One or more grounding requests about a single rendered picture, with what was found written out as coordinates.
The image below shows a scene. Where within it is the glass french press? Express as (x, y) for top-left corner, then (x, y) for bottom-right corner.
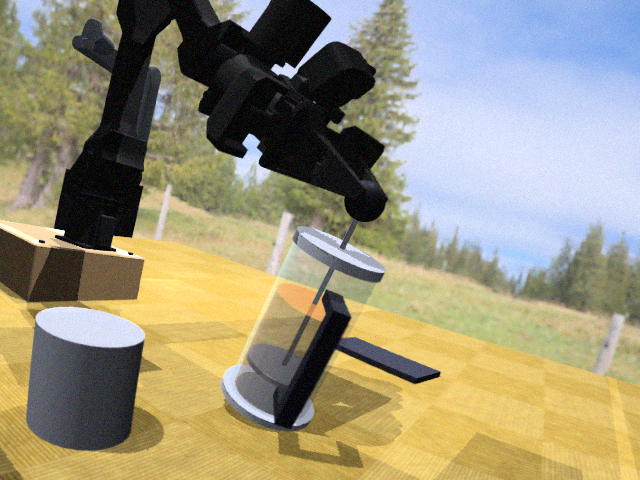
(221, 181), (386, 432)

